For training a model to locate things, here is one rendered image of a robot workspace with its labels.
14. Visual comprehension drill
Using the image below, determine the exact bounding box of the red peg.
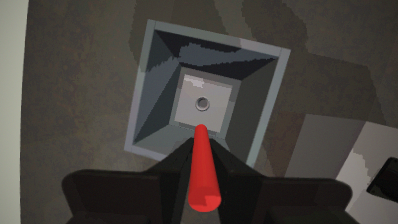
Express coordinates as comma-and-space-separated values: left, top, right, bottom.
188, 124, 221, 212

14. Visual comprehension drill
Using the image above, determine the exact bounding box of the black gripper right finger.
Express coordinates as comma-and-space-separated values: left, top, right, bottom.
209, 138, 353, 224

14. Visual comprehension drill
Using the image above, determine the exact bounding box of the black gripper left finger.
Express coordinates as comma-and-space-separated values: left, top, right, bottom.
61, 138, 194, 224

